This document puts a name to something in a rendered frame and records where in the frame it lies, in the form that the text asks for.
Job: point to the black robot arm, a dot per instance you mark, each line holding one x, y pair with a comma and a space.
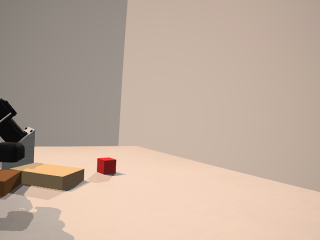
9, 130

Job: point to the red cube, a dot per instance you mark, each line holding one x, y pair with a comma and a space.
106, 165

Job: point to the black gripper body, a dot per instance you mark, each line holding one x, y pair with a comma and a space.
11, 152

